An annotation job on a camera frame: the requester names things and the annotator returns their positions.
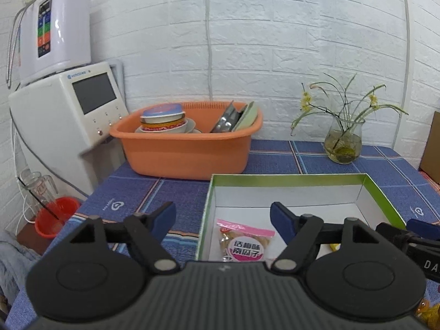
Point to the pink snack packet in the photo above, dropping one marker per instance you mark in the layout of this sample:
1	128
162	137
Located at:
245	244

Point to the small yellow snack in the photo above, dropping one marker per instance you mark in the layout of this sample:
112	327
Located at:
334	247

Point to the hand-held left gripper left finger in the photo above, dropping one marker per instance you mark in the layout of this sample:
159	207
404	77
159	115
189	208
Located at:
167	215

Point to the glass vase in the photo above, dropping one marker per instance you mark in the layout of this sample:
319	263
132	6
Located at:
343	144

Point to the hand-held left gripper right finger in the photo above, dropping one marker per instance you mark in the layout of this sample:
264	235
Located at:
280	217

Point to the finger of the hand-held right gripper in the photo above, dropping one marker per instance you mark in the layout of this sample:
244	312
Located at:
424	228
393	233

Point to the red patterned bowl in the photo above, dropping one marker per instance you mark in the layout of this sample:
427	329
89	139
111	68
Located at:
161	127

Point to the white bowl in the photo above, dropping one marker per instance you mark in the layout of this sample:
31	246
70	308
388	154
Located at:
193	126

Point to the yellow candy packet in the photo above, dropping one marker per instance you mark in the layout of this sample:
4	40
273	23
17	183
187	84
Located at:
428	314

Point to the red plastic bucket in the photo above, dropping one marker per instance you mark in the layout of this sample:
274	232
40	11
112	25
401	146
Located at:
51	223

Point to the blue plaid tablecloth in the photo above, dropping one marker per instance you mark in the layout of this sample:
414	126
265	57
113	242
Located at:
137	187

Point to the grey cloth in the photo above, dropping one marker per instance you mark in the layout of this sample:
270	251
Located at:
13	268

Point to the white appliance with screen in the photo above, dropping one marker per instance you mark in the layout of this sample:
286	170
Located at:
44	117

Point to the pale green plate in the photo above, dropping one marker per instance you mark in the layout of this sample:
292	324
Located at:
247	117

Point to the green cardboard box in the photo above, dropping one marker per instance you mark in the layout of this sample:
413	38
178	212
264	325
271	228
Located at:
285	192

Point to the metal plate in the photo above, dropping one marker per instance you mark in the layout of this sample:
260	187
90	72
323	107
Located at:
225	120

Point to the brown paper bag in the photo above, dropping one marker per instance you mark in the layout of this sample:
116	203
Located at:
432	144

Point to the orange plastic basin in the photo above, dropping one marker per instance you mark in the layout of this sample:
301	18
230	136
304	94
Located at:
185	154

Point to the green flowering plant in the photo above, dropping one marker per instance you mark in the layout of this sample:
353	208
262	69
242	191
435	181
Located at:
345	111

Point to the glass measuring jug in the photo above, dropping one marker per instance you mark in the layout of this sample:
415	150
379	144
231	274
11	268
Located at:
37	185

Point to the white water purifier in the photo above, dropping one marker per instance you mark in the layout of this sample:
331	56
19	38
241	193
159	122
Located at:
72	24

